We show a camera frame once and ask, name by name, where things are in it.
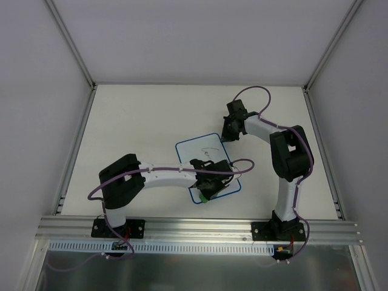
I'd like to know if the green whiteboard eraser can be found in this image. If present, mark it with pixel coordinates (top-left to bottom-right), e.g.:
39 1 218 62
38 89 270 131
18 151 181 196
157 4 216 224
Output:
199 194 211 203

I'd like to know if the blue framed whiteboard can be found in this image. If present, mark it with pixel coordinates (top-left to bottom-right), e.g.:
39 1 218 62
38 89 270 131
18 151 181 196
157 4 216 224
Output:
175 133 242 205

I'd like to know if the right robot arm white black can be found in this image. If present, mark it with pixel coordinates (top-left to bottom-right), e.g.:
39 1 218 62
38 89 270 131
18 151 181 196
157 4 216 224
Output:
221 100 314 242

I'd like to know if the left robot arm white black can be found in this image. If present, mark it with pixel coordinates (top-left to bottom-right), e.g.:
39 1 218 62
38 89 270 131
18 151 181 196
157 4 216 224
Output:
87 154 235 239

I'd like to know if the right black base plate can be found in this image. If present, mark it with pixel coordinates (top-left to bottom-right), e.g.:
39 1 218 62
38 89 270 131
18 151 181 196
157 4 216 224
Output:
251 221 306 242

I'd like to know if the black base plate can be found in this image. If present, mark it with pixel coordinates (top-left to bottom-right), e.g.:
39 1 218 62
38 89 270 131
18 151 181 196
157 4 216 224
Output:
90 218 146 239
251 221 306 242

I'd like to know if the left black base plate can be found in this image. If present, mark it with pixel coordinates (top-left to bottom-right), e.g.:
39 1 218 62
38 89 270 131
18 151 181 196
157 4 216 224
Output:
90 218 146 239

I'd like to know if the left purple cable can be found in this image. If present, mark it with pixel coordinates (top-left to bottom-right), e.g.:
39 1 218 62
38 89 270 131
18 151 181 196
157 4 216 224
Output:
45 159 255 272

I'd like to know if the white slotted cable duct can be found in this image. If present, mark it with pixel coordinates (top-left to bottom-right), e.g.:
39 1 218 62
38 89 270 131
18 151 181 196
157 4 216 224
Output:
48 240 275 256

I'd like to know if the aluminium mounting rail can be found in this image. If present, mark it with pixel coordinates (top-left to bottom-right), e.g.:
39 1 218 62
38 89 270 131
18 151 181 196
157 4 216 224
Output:
35 215 364 245

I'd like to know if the right aluminium frame post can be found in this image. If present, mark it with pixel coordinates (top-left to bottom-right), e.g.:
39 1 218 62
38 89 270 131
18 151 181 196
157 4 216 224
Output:
304 0 364 92

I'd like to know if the aluminium frame post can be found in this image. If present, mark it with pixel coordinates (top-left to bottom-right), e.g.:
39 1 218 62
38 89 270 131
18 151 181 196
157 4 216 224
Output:
304 0 364 92
43 0 96 89

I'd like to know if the left aluminium frame post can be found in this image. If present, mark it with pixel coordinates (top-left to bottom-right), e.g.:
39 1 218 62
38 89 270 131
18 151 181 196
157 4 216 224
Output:
43 0 96 89

